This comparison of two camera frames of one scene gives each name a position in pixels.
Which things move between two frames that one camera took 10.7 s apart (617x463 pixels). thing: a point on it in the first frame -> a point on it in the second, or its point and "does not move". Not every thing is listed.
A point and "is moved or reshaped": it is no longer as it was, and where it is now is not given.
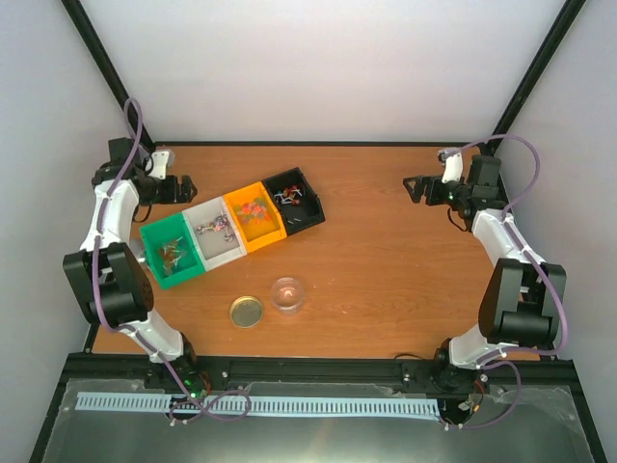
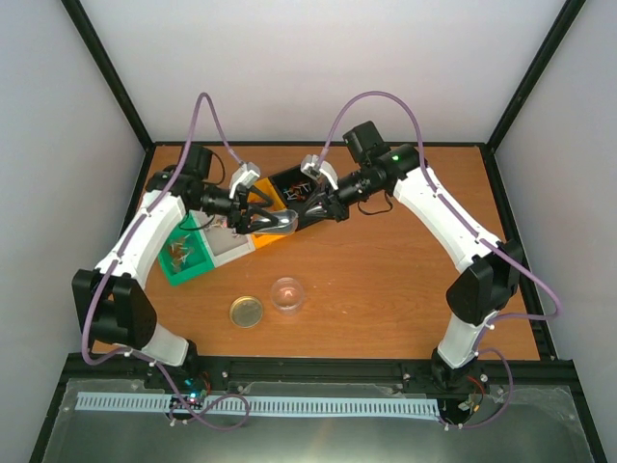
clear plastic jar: x=287 y=295 does not move
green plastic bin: x=156 y=234 is moved or reshaped
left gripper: x=184 y=189 -> x=241 y=220
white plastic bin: x=212 y=246 is moved or reshaped
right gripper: x=419 y=188 -> x=335 y=208
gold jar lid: x=246 y=312 does not move
